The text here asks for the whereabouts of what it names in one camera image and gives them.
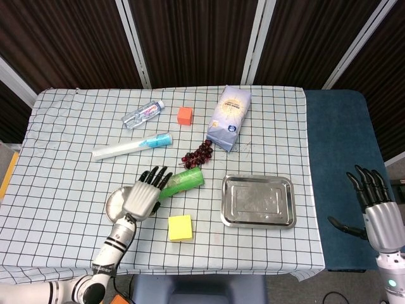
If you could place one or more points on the yellow foam block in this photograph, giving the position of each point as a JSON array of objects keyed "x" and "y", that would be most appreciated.
[{"x": 180, "y": 228}]

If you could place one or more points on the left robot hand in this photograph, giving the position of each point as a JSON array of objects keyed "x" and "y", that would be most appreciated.
[{"x": 140, "y": 199}]

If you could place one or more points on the clear plastic water bottle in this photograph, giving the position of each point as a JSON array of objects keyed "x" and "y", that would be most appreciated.
[{"x": 140, "y": 115}]

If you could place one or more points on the black box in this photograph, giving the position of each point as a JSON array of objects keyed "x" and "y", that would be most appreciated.
[{"x": 398, "y": 187}]

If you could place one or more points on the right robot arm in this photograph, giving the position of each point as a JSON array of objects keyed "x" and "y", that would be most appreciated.
[{"x": 392, "y": 278}]

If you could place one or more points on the pale blue paper bag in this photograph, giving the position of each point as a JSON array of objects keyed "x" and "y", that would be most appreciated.
[{"x": 228, "y": 120}]

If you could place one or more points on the red grape bunch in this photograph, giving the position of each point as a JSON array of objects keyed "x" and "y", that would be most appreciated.
[{"x": 199, "y": 155}]

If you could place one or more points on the orange floor object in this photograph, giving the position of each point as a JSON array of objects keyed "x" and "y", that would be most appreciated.
[{"x": 122, "y": 299}]

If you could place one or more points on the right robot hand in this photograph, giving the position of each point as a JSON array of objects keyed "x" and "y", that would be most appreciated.
[{"x": 383, "y": 225}]

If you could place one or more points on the white partition post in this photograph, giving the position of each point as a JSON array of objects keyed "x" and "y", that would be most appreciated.
[
  {"x": 357, "y": 47},
  {"x": 134, "y": 47},
  {"x": 254, "y": 44},
  {"x": 16, "y": 77}
]

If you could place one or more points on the white toothpaste tube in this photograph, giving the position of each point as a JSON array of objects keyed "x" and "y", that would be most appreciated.
[{"x": 126, "y": 147}]

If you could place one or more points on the brown corrugated partition panel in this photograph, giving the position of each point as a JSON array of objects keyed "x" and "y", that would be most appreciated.
[
  {"x": 196, "y": 38},
  {"x": 63, "y": 38},
  {"x": 386, "y": 79},
  {"x": 310, "y": 35}
]

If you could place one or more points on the orange cube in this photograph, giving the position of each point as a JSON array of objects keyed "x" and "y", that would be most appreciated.
[{"x": 184, "y": 116}]

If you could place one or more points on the round metal plate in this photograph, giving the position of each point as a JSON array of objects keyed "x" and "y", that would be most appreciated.
[{"x": 114, "y": 202}]

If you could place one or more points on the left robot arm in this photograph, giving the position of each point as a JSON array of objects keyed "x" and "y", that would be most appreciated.
[{"x": 110, "y": 253}]

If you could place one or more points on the checkered tablecloth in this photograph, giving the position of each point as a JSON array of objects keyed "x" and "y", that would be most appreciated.
[{"x": 63, "y": 164}]

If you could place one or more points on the rectangular metal tray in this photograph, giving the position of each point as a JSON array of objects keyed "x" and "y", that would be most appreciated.
[{"x": 257, "y": 201}]

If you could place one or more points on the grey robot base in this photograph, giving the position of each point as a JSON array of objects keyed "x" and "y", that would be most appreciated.
[{"x": 199, "y": 289}]

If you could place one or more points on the green chips can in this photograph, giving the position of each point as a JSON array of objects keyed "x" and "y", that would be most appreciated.
[{"x": 186, "y": 182}]

